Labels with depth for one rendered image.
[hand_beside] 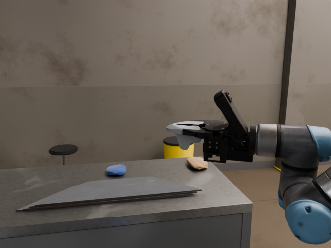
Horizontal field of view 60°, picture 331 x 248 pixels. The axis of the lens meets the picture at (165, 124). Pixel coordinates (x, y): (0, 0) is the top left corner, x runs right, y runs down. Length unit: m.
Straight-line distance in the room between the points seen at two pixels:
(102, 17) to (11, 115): 1.72
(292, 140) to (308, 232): 0.19
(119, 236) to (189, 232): 0.27
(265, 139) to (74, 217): 0.77
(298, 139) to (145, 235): 0.73
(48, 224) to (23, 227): 0.08
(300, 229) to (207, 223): 0.69
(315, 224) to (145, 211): 0.72
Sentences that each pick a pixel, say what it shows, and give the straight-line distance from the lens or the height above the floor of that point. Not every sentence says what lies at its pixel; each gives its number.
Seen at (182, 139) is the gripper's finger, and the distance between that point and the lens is 0.69.
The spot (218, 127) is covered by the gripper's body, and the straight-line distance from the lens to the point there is 0.67.
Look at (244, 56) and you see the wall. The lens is 4.28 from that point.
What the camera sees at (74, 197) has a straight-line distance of 1.26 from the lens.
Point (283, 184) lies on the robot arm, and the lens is 0.68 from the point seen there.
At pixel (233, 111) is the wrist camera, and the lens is 0.66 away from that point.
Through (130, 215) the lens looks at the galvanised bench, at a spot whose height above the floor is 1.05.
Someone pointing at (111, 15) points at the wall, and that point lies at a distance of 3.96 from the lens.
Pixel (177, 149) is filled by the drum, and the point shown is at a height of 0.56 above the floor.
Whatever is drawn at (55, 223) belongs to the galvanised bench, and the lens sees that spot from 1.15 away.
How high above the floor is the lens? 1.61
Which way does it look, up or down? 12 degrees down
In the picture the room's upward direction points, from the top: straight up
